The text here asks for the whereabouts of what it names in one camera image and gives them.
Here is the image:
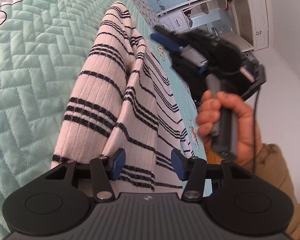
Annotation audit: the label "white drawer cabinet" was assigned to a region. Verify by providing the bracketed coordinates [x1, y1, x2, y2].
[162, 12, 193, 34]

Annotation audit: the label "person's right forearm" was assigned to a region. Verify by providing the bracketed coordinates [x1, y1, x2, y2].
[251, 144, 300, 240]

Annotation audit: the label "white upper cabinets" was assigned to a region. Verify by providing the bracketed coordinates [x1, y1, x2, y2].
[240, 0, 270, 52]

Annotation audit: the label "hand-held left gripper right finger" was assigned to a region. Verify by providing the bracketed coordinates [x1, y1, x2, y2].
[170, 149, 252, 202]

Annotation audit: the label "person's right hand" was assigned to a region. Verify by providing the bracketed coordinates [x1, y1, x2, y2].
[196, 90, 262, 167]

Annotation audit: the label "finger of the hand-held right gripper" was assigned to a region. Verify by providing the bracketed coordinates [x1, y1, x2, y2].
[153, 25, 191, 45]
[149, 33, 188, 56]

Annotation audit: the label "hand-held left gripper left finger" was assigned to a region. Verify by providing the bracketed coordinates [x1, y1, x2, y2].
[45, 148, 126, 202]

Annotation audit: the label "black cable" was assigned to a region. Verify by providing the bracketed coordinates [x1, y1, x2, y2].
[250, 65, 267, 174]

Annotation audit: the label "quilted bee print bedspread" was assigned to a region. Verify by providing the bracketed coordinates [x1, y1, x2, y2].
[0, 0, 208, 240]

